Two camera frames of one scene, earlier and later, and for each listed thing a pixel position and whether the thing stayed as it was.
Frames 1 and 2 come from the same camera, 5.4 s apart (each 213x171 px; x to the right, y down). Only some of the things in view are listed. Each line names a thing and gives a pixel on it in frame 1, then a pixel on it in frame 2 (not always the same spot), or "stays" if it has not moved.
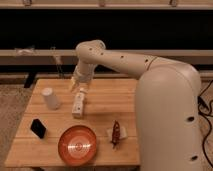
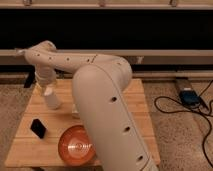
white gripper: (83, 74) → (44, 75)
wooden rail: (68, 57) stays
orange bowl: (77, 145) stays
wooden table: (106, 110) stays
